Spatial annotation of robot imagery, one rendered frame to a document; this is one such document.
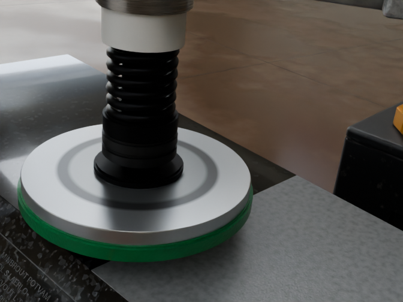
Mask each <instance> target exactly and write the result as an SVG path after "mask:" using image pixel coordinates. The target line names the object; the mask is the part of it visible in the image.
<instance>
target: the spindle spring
mask: <svg viewBox="0 0 403 302"><path fill-rule="evenodd" d="M106 54H107V56H108V57H109V58H108V60H107V62H106V65H107V68H108V71H107V72H106V79H107V80H108V82H107V84H106V89H107V91H108V94H107V95H106V101H107V103H108V105H107V107H106V112H107V114H109V115H110V116H111V117H113V118H115V119H117V120H121V121H124V122H129V123H152V122H157V121H161V120H164V119H166V118H168V117H170V116H171V115H172V114H173V113H174V112H175V108H176V104H175V100H176V91H175V90H176V88H177V85H178V83H177V81H176V78H177V76H178V69H177V66H178V63H179V59H178V57H177V55H178V54H179V49H178V50H174V51H171V52H161V53H154V54H144V55H140V54H130V53H123V52H122V50H120V49H116V48H113V47H110V46H109V47H108V48H107V49H106ZM122 63H125V64H136V65H149V64H159V63H163V64H162V65H157V66H151V67H131V66H126V65H120V64H122ZM119 75H123V76H132V77H152V76H159V75H163V76H161V77H157V78H146V79H136V78H125V77H121V76H119ZM118 86H119V87H118ZM122 87H125V88H129V89H153V88H157V87H162V88H161V89H156V90H147V91H134V90H125V89H122ZM117 98H121V99H127V100H132V101H149V100H155V99H160V98H161V100H157V101H152V102H127V101H122V100H120V99H117ZM117 109H118V110H122V111H128V112H134V113H144V112H152V111H158V110H161V111H159V112H156V113H150V114H129V113H123V112H120V111H118V110H117Z"/></svg>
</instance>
